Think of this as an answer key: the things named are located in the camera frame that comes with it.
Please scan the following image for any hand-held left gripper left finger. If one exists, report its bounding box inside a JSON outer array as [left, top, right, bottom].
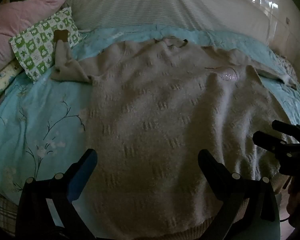
[[15, 149, 98, 240]]

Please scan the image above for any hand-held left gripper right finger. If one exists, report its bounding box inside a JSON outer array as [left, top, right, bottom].
[[198, 149, 281, 240]]

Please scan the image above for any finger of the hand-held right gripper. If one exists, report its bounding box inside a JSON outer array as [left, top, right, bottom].
[[252, 131, 294, 157], [272, 120, 300, 144]]

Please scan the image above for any beige knit sweater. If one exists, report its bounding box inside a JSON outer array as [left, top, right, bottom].
[[51, 29, 298, 240]]

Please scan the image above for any person's right hand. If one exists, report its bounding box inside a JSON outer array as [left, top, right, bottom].
[[286, 177, 300, 229]]

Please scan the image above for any light blue floral bedsheet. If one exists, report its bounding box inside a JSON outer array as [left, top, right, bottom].
[[0, 24, 300, 205]]

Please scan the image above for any plaid cloth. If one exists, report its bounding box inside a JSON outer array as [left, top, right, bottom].
[[0, 191, 18, 236]]

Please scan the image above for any yellow printed cloth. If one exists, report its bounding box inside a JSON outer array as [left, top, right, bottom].
[[0, 62, 23, 106]]

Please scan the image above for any green checkered pillow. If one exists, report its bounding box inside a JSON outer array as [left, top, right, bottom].
[[9, 5, 83, 82]]

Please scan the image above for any pink quilt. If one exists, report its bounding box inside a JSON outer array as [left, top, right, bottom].
[[0, 0, 77, 78]]

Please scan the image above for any white striped sheet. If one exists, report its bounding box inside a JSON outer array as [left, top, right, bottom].
[[67, 0, 271, 47]]

